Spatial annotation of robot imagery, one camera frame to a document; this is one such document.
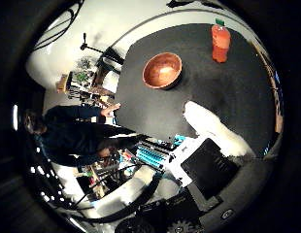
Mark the black table mat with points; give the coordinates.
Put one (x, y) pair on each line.
(202, 87)

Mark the black camera tripod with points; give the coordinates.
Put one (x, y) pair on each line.
(92, 48)

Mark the round wooden bowl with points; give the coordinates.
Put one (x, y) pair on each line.
(162, 70)

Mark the orange drink bottle green cap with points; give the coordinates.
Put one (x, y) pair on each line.
(220, 42)

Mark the teal parts rack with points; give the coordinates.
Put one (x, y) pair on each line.
(151, 156)

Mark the cluttered workbench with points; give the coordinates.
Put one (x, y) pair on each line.
(105, 174)

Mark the cluttered equipment desk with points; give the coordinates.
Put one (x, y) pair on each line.
(82, 84)

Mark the person in dark clothes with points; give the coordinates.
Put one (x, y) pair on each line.
(76, 136)

